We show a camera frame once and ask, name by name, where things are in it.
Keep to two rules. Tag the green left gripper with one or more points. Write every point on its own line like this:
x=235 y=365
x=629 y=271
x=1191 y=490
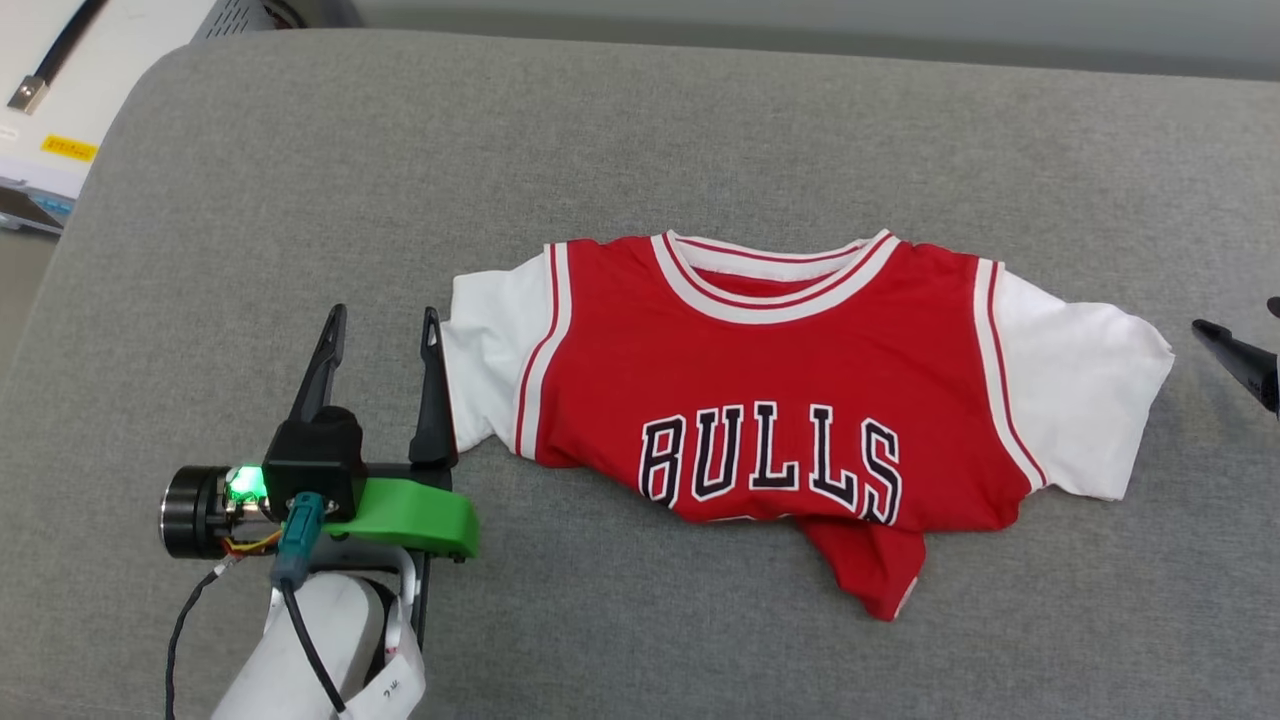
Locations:
x=420 y=515

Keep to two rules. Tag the red white Bulls jersey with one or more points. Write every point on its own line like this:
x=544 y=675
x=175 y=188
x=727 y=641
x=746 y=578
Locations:
x=780 y=400

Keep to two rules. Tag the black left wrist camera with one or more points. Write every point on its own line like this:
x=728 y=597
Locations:
x=315 y=460

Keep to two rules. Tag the white paper tag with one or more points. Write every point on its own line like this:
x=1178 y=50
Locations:
x=395 y=685

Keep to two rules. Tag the white partition panel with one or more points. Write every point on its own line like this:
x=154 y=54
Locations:
x=800 y=12

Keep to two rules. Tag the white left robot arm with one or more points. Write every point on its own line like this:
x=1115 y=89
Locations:
x=310 y=650

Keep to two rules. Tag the white equipment box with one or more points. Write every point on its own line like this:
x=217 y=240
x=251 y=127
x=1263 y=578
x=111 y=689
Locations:
x=110 y=70

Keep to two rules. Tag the yellow warning label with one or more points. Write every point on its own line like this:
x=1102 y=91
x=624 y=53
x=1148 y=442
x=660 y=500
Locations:
x=69 y=149

